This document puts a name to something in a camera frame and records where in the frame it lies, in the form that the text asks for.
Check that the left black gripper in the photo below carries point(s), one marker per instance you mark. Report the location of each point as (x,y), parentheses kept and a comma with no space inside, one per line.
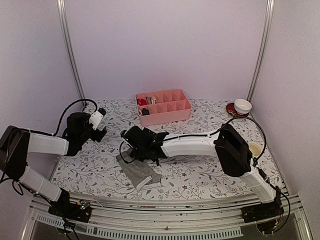
(99,134)

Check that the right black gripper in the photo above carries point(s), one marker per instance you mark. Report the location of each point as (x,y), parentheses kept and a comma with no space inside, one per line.
(136,155)

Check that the grey boxer briefs lettered band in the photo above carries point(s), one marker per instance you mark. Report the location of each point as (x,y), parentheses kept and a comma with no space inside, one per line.
(141,175)

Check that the pink divided organizer box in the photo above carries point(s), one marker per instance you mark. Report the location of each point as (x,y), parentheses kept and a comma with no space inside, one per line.
(172,105)

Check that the grey underwear cream waistband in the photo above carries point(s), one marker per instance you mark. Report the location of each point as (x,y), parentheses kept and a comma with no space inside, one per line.
(151,100)

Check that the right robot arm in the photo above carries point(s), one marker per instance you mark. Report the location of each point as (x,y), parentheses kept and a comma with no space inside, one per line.
(232,151)

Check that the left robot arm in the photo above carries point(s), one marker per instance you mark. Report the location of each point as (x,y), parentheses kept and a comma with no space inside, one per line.
(16,143)

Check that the floral table cloth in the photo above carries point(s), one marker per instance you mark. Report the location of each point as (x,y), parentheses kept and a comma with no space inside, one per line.
(95,171)

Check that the dark rolled cloth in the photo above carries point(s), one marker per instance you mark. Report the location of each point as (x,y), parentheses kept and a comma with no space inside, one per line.
(145,112)

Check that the red rolled cloth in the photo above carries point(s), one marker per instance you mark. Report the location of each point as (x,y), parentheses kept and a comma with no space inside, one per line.
(141,102)

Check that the red patterned saucer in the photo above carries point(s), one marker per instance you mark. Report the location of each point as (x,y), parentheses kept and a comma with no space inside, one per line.
(231,111)

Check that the white small bowl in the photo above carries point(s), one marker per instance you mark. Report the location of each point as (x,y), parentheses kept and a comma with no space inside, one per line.
(242,106)

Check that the cream ceramic mug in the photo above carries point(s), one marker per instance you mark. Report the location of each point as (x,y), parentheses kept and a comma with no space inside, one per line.
(255,149)

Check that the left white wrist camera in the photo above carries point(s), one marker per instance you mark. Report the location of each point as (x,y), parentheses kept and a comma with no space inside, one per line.
(96,117)

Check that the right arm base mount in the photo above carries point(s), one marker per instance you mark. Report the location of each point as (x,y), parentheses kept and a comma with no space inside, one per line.
(262,211)

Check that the left aluminium frame post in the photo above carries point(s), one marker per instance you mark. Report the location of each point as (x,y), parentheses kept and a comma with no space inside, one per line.
(62,13)

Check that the aluminium frame post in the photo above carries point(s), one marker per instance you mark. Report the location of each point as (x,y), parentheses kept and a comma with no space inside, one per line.
(262,48)
(62,13)

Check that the right aluminium frame post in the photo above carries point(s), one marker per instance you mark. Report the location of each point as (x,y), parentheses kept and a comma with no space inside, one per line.
(262,48)

